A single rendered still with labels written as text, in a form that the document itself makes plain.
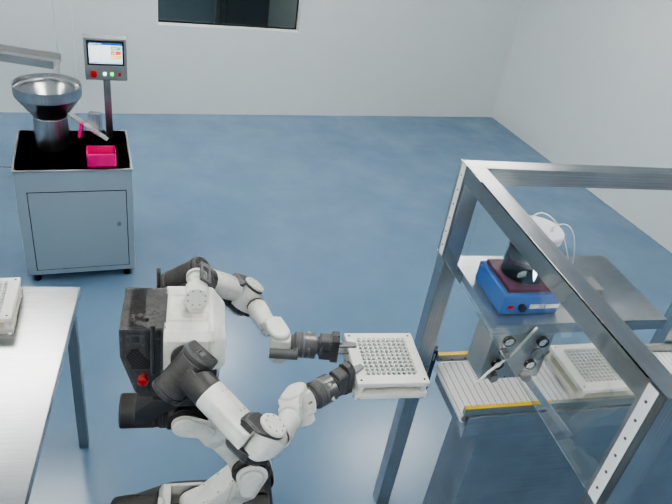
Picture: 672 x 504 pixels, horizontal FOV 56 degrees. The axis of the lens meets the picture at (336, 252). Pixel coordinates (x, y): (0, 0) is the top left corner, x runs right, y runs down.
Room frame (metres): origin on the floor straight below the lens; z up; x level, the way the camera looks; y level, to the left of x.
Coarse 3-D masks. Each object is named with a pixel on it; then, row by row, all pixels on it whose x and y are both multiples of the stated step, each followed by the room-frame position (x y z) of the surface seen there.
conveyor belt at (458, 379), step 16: (656, 352) 2.14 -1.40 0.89; (448, 368) 1.83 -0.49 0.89; (464, 368) 1.84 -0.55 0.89; (448, 384) 1.75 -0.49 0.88; (464, 384) 1.76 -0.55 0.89; (480, 384) 1.77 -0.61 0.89; (496, 384) 1.78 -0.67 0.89; (512, 384) 1.80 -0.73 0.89; (464, 400) 1.67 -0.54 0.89; (480, 400) 1.69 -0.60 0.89; (496, 400) 1.70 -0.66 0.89; (512, 400) 1.71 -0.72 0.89; (528, 400) 1.73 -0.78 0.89
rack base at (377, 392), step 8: (344, 360) 1.65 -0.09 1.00; (352, 392) 1.51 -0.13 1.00; (368, 392) 1.50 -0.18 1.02; (376, 392) 1.50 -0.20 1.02; (384, 392) 1.51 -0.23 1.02; (392, 392) 1.52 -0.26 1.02; (400, 392) 1.52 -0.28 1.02; (408, 392) 1.53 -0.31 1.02; (416, 392) 1.54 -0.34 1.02; (424, 392) 1.54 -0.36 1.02
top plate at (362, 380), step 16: (352, 336) 1.71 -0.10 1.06; (368, 336) 1.72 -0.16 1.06; (384, 336) 1.73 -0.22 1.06; (400, 336) 1.75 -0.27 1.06; (352, 352) 1.62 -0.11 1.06; (416, 352) 1.68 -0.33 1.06; (400, 368) 1.59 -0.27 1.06; (416, 368) 1.60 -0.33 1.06; (368, 384) 1.49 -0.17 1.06; (384, 384) 1.50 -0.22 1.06; (400, 384) 1.52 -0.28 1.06; (416, 384) 1.53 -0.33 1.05
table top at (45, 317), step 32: (32, 288) 1.90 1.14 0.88; (64, 288) 1.93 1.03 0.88; (32, 320) 1.72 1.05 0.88; (64, 320) 1.75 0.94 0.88; (0, 352) 1.54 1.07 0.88; (32, 352) 1.56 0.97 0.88; (64, 352) 1.60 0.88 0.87; (0, 384) 1.40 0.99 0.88; (32, 384) 1.42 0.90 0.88; (0, 416) 1.28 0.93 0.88; (32, 416) 1.30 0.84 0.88; (0, 448) 1.17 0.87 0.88; (32, 448) 1.19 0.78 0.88; (0, 480) 1.07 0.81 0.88; (32, 480) 1.10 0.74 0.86
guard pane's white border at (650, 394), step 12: (456, 192) 1.87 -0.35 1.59; (444, 240) 1.86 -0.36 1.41; (648, 384) 0.96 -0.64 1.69; (648, 396) 0.94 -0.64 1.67; (636, 408) 0.95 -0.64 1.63; (648, 408) 0.93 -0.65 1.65; (636, 420) 0.94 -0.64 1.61; (624, 432) 0.95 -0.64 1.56; (636, 432) 0.93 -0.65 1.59; (624, 444) 0.94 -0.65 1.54; (612, 456) 0.95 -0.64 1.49; (612, 468) 0.93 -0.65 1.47; (600, 480) 0.94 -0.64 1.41; (588, 492) 0.96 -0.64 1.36; (600, 492) 0.93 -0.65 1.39
